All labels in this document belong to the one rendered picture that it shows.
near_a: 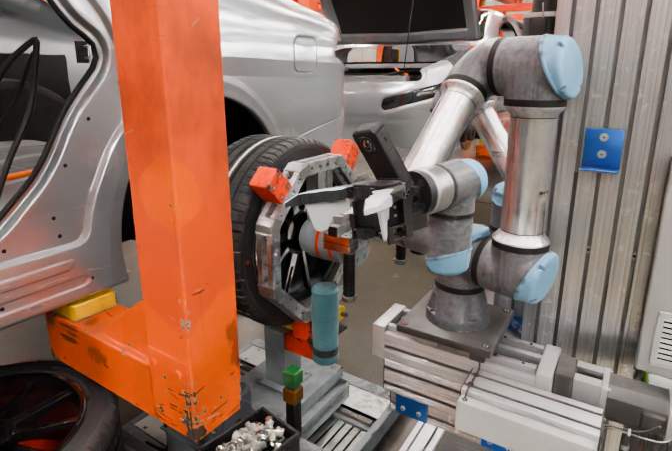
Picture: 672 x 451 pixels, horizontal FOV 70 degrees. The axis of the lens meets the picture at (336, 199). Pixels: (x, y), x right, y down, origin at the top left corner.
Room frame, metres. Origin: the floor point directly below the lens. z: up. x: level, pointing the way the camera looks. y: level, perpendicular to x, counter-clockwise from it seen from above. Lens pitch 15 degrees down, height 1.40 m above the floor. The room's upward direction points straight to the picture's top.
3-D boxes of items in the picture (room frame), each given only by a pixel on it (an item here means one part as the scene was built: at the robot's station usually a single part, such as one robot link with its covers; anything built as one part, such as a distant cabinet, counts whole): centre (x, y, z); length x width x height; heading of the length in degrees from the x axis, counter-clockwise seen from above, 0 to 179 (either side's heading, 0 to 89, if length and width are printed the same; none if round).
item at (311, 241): (1.53, 0.00, 0.85); 0.21 x 0.14 x 0.14; 56
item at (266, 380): (1.66, 0.21, 0.32); 0.40 x 0.30 x 0.28; 146
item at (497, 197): (1.49, -0.56, 0.98); 0.13 x 0.12 x 0.14; 137
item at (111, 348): (1.28, 0.64, 0.69); 0.52 x 0.17 x 0.35; 56
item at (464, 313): (1.07, -0.30, 0.87); 0.15 x 0.15 x 0.10
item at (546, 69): (0.97, -0.39, 1.19); 0.15 x 0.12 x 0.55; 44
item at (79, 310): (1.38, 0.79, 0.71); 0.14 x 0.14 x 0.05; 56
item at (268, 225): (1.57, 0.06, 0.85); 0.54 x 0.07 x 0.54; 146
